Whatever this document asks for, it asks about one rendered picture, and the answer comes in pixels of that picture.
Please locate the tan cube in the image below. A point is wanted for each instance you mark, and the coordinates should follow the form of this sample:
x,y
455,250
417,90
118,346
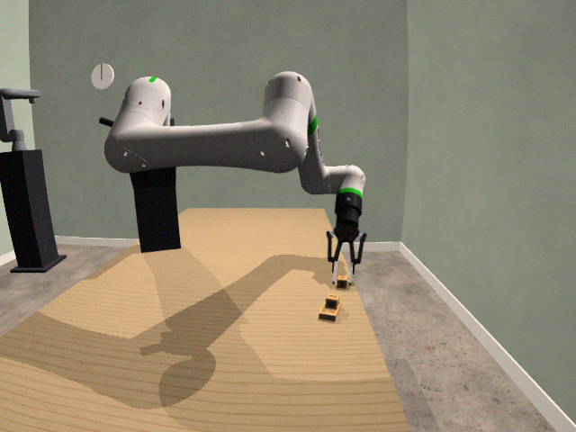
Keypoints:
x,y
332,301
341,282

